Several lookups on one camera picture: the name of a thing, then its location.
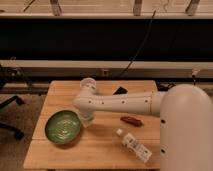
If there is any black smartphone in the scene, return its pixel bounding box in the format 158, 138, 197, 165
113, 87, 128, 95

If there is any green ceramic bowl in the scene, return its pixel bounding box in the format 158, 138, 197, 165
45, 110, 82, 145

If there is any black floor cable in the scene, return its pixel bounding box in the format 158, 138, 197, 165
157, 74, 198, 92

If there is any black hanging cable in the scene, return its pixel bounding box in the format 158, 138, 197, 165
119, 9, 157, 76

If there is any brown snack bar wrapper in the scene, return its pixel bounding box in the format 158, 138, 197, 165
120, 116, 143, 127

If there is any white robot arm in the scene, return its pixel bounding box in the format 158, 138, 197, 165
73, 84, 213, 171

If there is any clear plastic bottle white label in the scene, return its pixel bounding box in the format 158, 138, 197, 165
116, 129, 152, 163

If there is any translucent plastic cup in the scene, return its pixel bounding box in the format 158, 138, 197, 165
80, 77, 97, 94

